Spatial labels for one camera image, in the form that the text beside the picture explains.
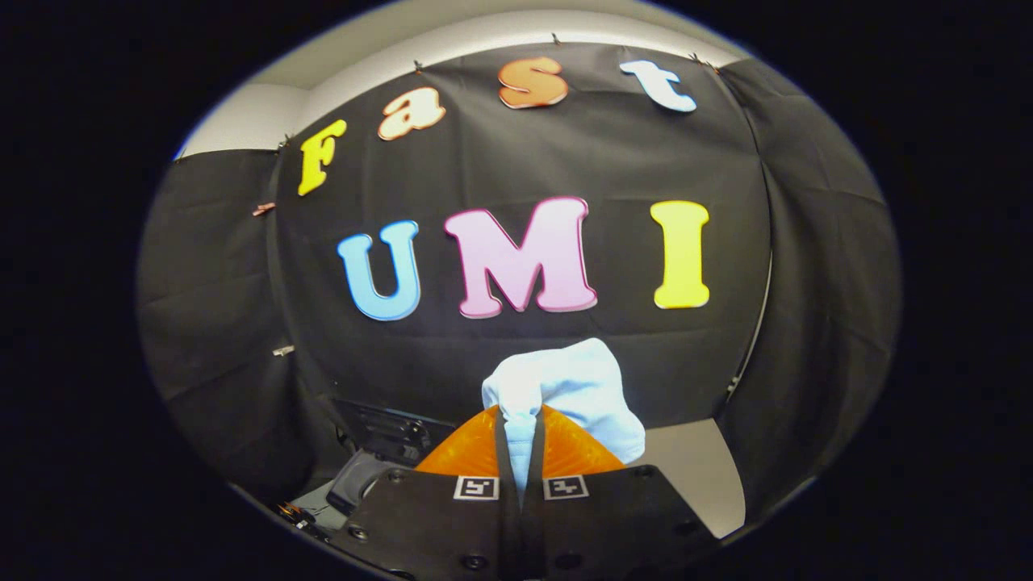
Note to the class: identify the black backdrop cloth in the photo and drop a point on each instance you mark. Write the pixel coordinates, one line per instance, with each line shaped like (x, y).
(500, 153)

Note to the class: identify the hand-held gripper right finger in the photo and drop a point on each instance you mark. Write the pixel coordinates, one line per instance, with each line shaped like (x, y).
(535, 464)

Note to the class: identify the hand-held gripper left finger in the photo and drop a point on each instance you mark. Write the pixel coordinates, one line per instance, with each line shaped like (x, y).
(505, 464)

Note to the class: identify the grey washing machine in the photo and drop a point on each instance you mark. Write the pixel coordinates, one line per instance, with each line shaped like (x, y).
(379, 428)

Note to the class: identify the light blue shirt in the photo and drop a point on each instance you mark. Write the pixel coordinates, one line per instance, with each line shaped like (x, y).
(573, 387)

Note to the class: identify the copper cloth clip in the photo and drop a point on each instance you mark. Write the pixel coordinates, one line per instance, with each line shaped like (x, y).
(263, 209)

